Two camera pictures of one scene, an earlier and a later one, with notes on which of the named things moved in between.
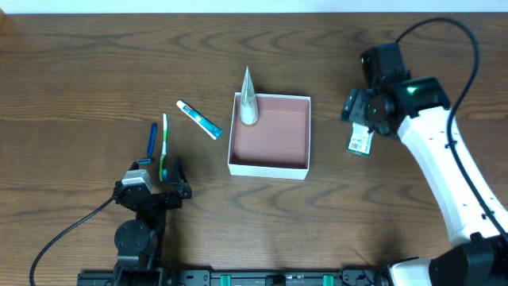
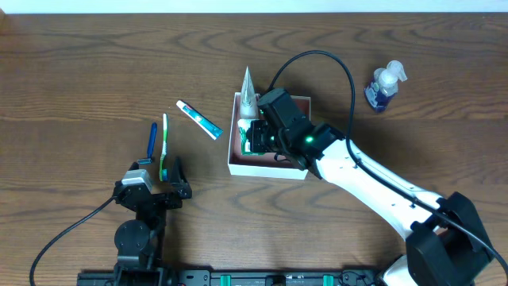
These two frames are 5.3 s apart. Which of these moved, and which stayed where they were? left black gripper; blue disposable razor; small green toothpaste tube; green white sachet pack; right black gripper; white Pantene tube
Moved: green white sachet pack; right black gripper
Stayed: blue disposable razor; white Pantene tube; left black gripper; small green toothpaste tube
